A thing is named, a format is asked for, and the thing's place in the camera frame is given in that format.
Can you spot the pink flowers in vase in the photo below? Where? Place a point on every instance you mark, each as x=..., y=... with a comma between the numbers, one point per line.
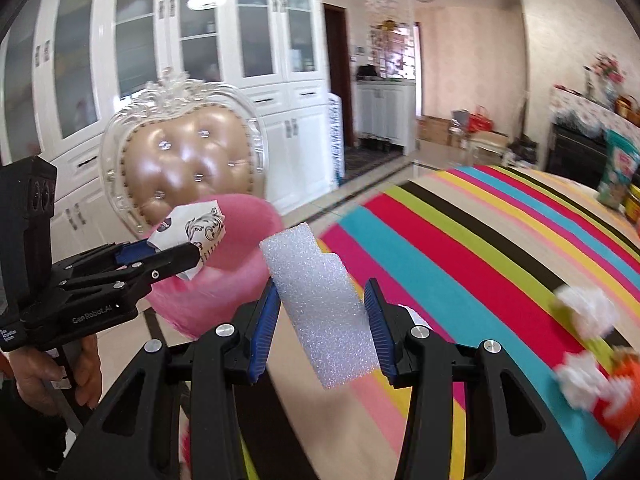
x=607, y=70

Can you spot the white black-patterned paper box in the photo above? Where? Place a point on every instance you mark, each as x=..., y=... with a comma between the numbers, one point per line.
x=200, y=225

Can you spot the wall photo collage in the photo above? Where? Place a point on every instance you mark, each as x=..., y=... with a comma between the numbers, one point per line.
x=395, y=52

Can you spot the tall white glass-door cabinet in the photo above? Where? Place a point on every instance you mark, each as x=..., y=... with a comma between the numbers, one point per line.
x=260, y=20

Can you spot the striped colourful tablecloth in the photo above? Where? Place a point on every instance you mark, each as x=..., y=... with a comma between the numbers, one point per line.
x=450, y=240

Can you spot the dark wooden door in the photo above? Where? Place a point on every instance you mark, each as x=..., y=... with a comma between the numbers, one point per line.
x=337, y=75

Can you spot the ornate white beige-leather chair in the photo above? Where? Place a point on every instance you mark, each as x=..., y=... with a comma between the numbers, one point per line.
x=185, y=155

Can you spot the pink bin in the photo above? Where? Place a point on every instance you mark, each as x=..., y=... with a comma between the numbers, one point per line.
x=245, y=255

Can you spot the cardboard box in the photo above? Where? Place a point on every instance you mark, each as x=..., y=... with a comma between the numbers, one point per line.
x=434, y=130

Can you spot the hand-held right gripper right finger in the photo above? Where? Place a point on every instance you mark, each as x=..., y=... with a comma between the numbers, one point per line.
x=378, y=332

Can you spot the yellow woven basket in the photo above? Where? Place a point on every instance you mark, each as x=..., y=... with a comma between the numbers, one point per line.
x=627, y=110

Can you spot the white lattice stand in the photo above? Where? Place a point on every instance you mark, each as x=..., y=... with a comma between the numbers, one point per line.
x=336, y=135

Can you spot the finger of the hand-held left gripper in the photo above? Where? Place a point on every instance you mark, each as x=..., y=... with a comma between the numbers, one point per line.
x=132, y=253
x=172, y=262

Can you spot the red bag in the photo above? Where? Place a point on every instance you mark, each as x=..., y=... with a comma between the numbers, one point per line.
x=480, y=121

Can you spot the crumpled white tissue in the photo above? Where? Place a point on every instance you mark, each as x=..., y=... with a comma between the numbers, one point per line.
x=582, y=380
x=587, y=312

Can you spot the dark sideboard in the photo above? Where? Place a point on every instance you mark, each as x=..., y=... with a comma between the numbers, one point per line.
x=575, y=155

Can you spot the white lace cloth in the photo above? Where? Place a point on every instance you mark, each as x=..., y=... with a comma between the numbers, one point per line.
x=590, y=107

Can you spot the teal snack bag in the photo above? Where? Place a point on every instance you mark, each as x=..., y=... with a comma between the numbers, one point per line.
x=620, y=170

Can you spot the yellow red-label container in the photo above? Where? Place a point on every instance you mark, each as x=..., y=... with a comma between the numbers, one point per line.
x=634, y=205

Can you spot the white foam block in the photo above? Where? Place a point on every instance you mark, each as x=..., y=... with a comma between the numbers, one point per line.
x=320, y=310

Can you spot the person's left hand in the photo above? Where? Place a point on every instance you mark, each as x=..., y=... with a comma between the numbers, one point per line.
x=87, y=370

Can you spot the low white cabinet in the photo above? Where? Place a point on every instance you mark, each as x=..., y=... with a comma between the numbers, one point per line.
x=385, y=115

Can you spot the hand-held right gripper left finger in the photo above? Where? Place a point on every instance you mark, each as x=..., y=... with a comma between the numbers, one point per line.
x=263, y=330

